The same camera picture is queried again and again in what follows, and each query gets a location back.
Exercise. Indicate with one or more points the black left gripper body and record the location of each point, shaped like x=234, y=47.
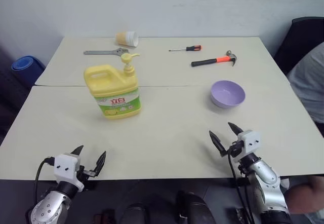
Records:
x=87, y=174

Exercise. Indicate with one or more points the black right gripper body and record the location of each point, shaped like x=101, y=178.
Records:
x=236, y=149

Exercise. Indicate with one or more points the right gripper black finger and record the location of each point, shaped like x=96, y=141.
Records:
x=217, y=141
x=235, y=128

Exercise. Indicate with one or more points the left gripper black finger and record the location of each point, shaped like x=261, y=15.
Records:
x=100, y=163
x=78, y=151

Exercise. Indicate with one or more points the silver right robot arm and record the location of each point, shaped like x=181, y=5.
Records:
x=268, y=183

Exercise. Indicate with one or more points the purple plastic bowl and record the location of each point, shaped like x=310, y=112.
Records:
x=227, y=94

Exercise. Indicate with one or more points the yellow detergent jug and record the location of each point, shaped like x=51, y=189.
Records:
x=114, y=87

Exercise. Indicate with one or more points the person's bare hand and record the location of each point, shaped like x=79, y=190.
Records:
x=303, y=196

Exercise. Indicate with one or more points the small dark rounded shape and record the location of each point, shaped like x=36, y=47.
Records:
x=135, y=214

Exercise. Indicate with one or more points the large dark rounded shape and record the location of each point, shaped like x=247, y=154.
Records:
x=195, y=208

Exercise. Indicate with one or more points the orange and black claw hammer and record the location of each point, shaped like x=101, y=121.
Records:
x=210, y=61

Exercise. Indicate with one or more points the person in grey shirt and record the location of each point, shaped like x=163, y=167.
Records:
x=308, y=82

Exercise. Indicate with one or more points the orange and black screwdriver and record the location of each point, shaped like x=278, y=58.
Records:
x=192, y=48

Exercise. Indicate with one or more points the blue rolled foam mat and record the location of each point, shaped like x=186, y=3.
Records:
x=26, y=68

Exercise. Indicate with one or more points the black chair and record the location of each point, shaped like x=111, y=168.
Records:
x=293, y=46

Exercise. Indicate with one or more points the silver adjustable wrench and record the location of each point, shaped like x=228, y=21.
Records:
x=101, y=52

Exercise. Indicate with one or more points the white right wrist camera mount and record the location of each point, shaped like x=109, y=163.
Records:
x=250, y=139

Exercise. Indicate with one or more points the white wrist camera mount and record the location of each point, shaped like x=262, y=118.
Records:
x=65, y=167
x=250, y=139

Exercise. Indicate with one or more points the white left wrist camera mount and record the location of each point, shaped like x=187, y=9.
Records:
x=65, y=167

